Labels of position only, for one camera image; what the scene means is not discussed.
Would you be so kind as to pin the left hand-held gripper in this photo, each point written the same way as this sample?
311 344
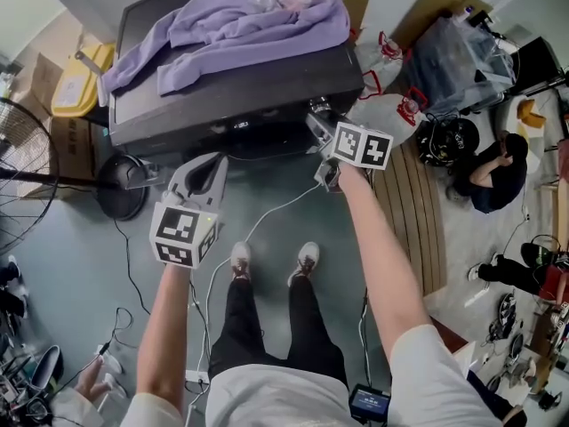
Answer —
178 229

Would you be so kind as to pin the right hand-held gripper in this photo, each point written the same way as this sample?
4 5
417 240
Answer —
355 145

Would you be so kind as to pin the person's left forearm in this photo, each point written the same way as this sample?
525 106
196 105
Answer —
164 327

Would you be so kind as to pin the person's right forearm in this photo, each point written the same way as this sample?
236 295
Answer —
378 260

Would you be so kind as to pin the white plastic bags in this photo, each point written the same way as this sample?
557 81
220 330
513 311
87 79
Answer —
382 114

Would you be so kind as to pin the black standing fan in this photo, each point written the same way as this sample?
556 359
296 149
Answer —
122 194

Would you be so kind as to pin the person's left white shoe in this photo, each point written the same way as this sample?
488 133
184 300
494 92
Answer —
240 258

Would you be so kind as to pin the person's white shoe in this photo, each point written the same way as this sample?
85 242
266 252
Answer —
240 258
304 260

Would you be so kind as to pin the clear water jug red cap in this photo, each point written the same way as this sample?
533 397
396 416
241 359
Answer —
378 58

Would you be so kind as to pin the wooden slatted pallet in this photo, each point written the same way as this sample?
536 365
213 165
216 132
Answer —
413 220

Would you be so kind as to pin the person's right white shoe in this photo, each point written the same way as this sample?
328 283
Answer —
304 260

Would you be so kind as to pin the plastic covered equipment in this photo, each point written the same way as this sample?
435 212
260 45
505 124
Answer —
458 65

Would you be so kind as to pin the cardboard box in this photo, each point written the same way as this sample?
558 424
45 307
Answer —
73 145
35 78

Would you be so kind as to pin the flat cardboard sheet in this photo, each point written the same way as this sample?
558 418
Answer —
427 11

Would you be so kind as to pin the person's black trousers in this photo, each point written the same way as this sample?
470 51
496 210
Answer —
240 327

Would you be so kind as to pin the yellow plastic container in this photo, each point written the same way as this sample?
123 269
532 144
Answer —
75 87

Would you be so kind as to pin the purple hoodie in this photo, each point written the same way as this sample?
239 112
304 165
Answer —
249 20

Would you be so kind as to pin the yellow foam piece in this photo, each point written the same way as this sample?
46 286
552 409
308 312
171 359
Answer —
531 114

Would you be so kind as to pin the black desk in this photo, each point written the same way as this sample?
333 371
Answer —
533 65

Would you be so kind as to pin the white power strip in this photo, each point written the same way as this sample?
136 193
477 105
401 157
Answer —
196 376

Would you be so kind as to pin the person's white shirt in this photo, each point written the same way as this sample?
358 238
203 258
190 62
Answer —
275 398

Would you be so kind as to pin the black device with screen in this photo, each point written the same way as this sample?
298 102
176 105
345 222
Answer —
369 402

